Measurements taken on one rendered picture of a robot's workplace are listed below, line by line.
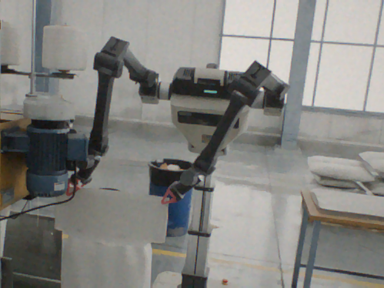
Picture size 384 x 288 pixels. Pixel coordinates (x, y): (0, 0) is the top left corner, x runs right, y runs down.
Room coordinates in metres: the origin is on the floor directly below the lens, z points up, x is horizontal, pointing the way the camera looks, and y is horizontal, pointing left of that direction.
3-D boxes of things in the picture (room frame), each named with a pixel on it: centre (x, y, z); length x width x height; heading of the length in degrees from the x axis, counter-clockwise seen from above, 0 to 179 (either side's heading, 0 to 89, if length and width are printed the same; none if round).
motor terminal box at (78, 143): (1.62, 0.27, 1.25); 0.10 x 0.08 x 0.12; 13
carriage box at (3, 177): (1.67, 0.60, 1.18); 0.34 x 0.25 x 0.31; 168
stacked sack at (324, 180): (4.99, -2.10, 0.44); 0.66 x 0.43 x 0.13; 168
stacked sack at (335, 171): (4.78, -2.08, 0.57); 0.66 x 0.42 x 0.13; 71
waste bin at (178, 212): (4.15, -0.22, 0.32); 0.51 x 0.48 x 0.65; 168
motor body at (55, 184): (1.59, 0.37, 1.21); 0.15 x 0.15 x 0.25
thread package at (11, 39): (1.79, 0.60, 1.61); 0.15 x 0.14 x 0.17; 78
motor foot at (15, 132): (1.57, 0.46, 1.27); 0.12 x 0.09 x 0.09; 168
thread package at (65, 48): (1.74, 0.35, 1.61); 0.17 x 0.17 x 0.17
